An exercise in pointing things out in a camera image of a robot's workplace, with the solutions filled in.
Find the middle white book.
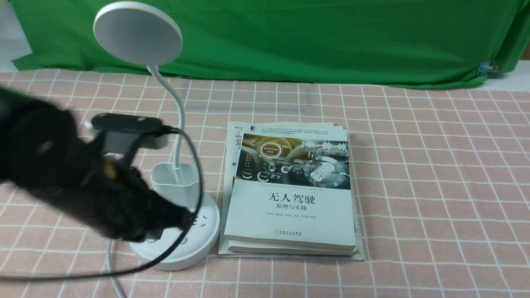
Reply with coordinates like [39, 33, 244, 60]
[227, 123, 360, 256]

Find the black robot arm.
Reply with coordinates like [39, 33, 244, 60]
[1, 88, 195, 242]

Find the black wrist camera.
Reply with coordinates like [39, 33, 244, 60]
[90, 113, 168, 167]

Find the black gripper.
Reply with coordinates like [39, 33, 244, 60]
[50, 132, 196, 242]

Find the blue binder clip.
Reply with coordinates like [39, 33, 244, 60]
[477, 61, 498, 76]

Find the white desk lamp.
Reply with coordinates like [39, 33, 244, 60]
[93, 1, 220, 271]

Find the green backdrop cloth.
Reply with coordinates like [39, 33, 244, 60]
[12, 0, 529, 90]

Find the white lamp power cable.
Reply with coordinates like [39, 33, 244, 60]
[106, 239, 125, 298]

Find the bottom white book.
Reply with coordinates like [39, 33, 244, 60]
[218, 121, 366, 262]

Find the black camera cable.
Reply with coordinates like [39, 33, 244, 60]
[0, 127, 204, 283]

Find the top white car-cover book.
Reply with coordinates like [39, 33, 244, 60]
[224, 126, 357, 251]

